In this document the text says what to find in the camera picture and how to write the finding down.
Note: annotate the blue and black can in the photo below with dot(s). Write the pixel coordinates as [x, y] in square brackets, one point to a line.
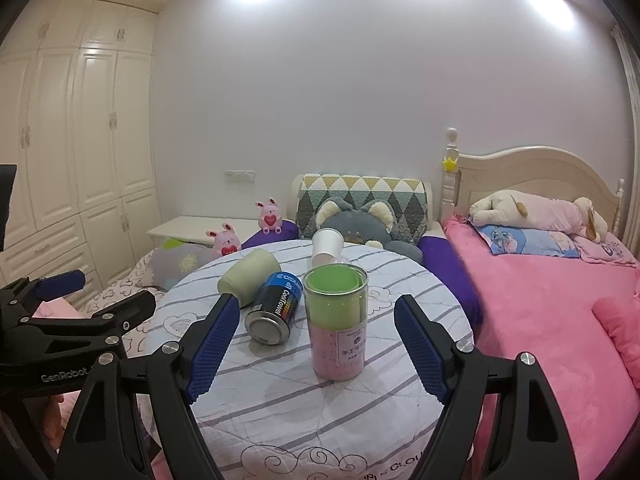
[276, 305]

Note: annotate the yellow star ornament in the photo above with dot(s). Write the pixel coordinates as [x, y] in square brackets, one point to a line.
[451, 163]

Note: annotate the cream wooden bed headboard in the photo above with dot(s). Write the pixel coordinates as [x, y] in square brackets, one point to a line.
[530, 172]

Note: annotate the white plush dog pink shirt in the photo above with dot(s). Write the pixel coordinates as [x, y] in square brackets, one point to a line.
[545, 212]

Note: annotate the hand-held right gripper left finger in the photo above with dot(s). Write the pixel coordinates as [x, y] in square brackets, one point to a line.
[212, 347]

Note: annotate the grey flower pillow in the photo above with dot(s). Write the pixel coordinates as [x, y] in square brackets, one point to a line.
[180, 262]

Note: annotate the clear canister green pink contents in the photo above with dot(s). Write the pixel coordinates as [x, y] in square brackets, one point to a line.
[336, 330]

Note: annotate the pink fleece blanket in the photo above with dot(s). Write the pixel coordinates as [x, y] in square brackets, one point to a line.
[540, 310]

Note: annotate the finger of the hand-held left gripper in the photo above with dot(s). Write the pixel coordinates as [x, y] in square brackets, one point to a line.
[60, 281]
[125, 310]

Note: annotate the blue printed pillow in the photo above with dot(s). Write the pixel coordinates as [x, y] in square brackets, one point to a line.
[520, 241]

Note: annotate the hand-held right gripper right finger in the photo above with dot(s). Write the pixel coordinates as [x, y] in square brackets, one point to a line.
[421, 347]

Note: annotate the triangle patterned quilted cover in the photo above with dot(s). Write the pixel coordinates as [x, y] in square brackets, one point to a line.
[362, 190]

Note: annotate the pink rabbit toy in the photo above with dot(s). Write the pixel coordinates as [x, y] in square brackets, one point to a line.
[270, 217]
[225, 242]

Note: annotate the pale green cup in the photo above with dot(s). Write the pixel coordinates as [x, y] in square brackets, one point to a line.
[245, 275]

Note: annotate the heart print bed sheet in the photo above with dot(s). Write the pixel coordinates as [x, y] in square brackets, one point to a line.
[125, 285]

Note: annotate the white paper cup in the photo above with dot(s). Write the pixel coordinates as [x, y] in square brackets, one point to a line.
[326, 246]

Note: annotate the striped white tablecloth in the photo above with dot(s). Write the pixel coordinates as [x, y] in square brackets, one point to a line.
[280, 410]

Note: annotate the white wall socket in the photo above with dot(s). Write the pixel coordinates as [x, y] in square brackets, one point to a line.
[240, 176]

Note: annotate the pink printed pillow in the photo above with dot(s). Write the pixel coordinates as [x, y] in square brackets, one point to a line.
[602, 250]

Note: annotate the cream wardrobe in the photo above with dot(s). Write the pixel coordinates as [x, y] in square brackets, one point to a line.
[95, 135]

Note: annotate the white nightstand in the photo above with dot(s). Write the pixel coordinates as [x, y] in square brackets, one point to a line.
[190, 227]

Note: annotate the grey cat plush cushion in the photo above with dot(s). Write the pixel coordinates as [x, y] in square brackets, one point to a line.
[356, 224]

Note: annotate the white curtain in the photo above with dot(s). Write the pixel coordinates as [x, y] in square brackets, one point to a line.
[627, 70]

